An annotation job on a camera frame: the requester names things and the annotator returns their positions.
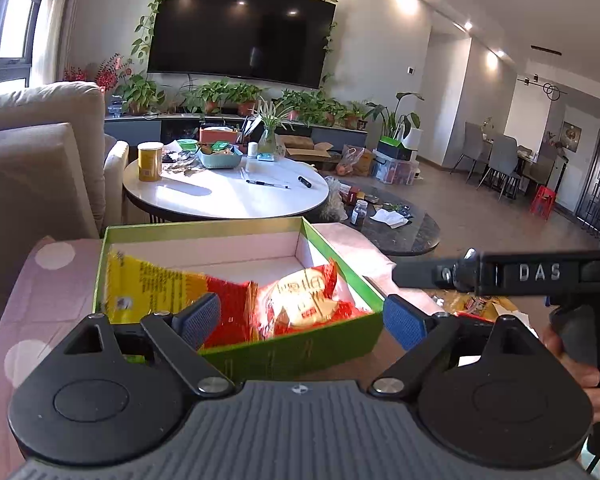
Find yellow printed snack packet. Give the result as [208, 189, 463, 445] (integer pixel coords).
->
[440, 294, 521, 323]

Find framed wall picture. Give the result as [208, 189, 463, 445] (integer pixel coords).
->
[562, 121, 582, 151]

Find dark television cabinet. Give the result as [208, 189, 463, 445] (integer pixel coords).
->
[104, 112, 368, 161]

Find wall television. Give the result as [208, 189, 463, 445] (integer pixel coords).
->
[146, 0, 337, 90]

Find plastic bag with fruit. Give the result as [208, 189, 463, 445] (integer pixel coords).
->
[337, 145, 366, 177]

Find crumpled white tissue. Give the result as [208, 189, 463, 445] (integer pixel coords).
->
[369, 208, 410, 226]

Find clear plastic bag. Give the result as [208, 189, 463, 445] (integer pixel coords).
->
[322, 176, 351, 222]

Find red plastic stool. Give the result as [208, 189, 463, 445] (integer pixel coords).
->
[530, 186, 557, 220]

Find pink polka dot tablecloth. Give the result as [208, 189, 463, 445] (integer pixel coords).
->
[0, 222, 443, 476]

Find dark marble round table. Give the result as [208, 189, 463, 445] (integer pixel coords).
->
[330, 185, 441, 257]

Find teal basket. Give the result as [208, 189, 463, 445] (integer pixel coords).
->
[197, 144, 243, 169]

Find scattered snack wrappers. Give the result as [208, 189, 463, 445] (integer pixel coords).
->
[162, 139, 206, 177]

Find green black box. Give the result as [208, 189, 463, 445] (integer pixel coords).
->
[377, 136, 416, 161]

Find red white rice cracker packet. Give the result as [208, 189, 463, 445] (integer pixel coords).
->
[252, 259, 373, 341]

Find grey dining chair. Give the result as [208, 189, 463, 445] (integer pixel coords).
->
[477, 135, 521, 201]
[522, 145, 556, 196]
[452, 121, 486, 176]

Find ring pendant lamp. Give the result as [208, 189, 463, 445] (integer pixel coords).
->
[517, 45, 566, 102]

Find clear storage box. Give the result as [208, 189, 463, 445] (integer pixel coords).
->
[372, 152, 421, 187]

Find dark framed window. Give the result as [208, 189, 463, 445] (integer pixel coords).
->
[0, 0, 56, 96]

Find glass vase with plant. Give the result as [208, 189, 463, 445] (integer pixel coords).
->
[250, 100, 296, 156]

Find orange box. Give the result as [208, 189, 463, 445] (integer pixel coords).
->
[199, 126, 241, 146]

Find row of potted green plants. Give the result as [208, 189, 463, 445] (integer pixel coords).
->
[112, 75, 371, 131]

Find green cardboard box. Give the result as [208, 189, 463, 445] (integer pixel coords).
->
[92, 216, 386, 381]

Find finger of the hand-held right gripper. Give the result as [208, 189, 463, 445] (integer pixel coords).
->
[392, 249, 482, 292]

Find tall plant in white planter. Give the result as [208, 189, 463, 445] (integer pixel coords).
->
[365, 91, 426, 148]

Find red berry branch decoration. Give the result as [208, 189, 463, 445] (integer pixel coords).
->
[62, 55, 131, 93]

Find beige armchair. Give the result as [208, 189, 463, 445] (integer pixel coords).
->
[0, 81, 130, 326]

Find person's right hand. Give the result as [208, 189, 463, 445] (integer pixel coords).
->
[542, 329, 600, 427]

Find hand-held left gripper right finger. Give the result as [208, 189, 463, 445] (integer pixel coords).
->
[370, 295, 548, 401]

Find beige curtain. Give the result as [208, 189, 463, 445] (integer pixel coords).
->
[27, 0, 81, 88]

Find open cardboard box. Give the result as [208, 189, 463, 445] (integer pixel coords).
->
[279, 135, 335, 163]

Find yellow red snack packet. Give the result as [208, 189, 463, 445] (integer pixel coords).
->
[104, 250, 258, 351]

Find white round table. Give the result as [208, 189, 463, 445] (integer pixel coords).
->
[122, 152, 330, 223]

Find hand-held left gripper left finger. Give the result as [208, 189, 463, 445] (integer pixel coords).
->
[60, 292, 236, 401]

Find yellow canister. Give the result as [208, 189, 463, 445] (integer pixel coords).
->
[137, 141, 165, 182]

